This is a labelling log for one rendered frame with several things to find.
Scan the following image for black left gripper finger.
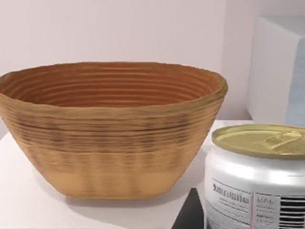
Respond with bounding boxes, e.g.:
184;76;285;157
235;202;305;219
171;187;206;229

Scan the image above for silver can with gold lid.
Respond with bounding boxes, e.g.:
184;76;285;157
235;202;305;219
203;123;305;229

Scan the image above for woven wicker basket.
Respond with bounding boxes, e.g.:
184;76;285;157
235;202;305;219
0;61;229;200

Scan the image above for white box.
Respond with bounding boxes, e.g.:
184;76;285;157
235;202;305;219
246;15;305;125

